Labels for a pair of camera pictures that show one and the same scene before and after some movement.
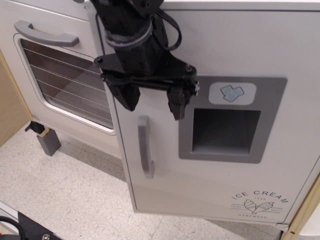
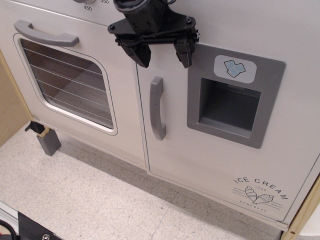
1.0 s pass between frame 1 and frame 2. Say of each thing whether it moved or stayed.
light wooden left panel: stayed
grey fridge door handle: moved
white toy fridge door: moved
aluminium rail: stayed
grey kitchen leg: stayed
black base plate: stayed
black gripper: moved
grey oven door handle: stayed
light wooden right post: stayed
